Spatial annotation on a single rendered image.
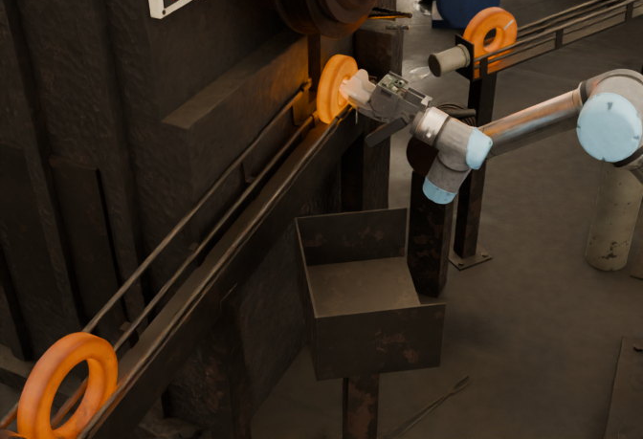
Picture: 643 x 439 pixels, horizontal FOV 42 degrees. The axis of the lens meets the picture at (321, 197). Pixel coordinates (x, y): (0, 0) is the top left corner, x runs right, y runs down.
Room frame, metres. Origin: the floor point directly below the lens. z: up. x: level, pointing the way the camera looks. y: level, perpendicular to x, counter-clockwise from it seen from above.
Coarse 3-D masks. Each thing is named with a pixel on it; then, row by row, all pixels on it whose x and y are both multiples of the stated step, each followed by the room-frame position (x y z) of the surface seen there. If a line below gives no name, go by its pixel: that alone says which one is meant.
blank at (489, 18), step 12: (480, 12) 1.99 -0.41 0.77; (492, 12) 1.98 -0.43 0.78; (504, 12) 2.00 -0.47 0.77; (468, 24) 1.98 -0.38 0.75; (480, 24) 1.96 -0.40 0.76; (492, 24) 1.98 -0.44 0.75; (504, 24) 2.00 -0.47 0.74; (516, 24) 2.02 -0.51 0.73; (468, 36) 1.96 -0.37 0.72; (480, 36) 1.96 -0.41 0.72; (504, 36) 2.00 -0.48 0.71; (516, 36) 2.02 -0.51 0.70; (480, 48) 1.96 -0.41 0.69; (492, 48) 2.00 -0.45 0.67
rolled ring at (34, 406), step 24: (72, 336) 0.89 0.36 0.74; (96, 336) 0.91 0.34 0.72; (48, 360) 0.83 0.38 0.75; (72, 360) 0.85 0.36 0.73; (96, 360) 0.89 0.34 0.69; (48, 384) 0.80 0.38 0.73; (96, 384) 0.90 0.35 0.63; (24, 408) 0.78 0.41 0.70; (48, 408) 0.79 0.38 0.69; (96, 408) 0.87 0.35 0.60; (24, 432) 0.77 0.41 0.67; (48, 432) 0.78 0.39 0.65; (72, 432) 0.83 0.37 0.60
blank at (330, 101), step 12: (336, 60) 1.65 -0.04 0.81; (348, 60) 1.67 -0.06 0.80; (324, 72) 1.62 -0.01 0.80; (336, 72) 1.61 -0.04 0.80; (348, 72) 1.67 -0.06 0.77; (324, 84) 1.60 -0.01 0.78; (336, 84) 1.61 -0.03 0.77; (324, 96) 1.59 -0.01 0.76; (336, 96) 1.61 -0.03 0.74; (324, 108) 1.59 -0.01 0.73; (336, 108) 1.61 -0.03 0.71; (324, 120) 1.60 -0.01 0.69
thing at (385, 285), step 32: (320, 224) 1.20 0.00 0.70; (352, 224) 1.21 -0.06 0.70; (384, 224) 1.22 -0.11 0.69; (320, 256) 1.20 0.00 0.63; (352, 256) 1.21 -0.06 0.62; (384, 256) 1.22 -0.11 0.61; (320, 288) 1.14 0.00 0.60; (352, 288) 1.14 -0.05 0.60; (384, 288) 1.14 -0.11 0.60; (320, 320) 0.94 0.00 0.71; (352, 320) 0.95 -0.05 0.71; (384, 320) 0.95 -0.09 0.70; (416, 320) 0.96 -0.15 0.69; (320, 352) 0.94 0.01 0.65; (352, 352) 0.95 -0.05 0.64; (384, 352) 0.95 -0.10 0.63; (416, 352) 0.96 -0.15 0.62; (352, 384) 1.07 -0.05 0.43; (352, 416) 1.07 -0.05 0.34
